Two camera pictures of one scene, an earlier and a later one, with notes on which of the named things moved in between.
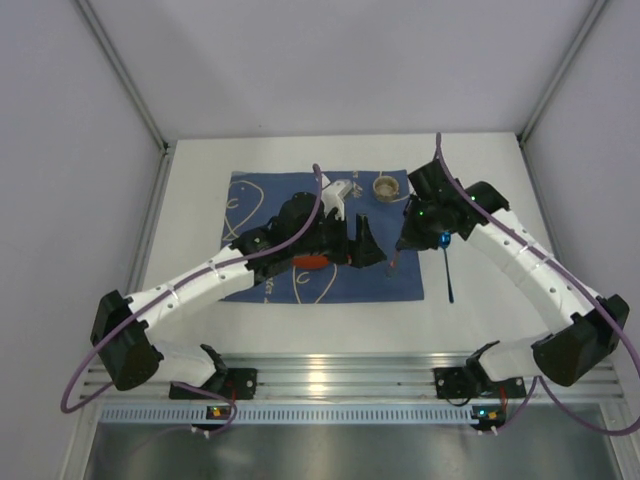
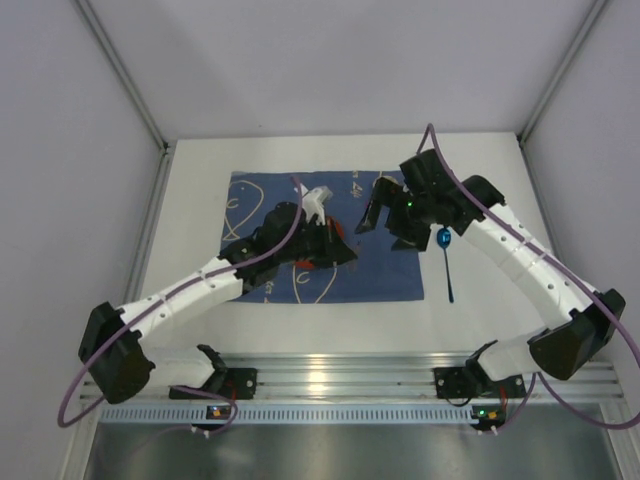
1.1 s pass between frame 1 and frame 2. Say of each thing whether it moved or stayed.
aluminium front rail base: stayed
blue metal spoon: stayed
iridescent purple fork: moved
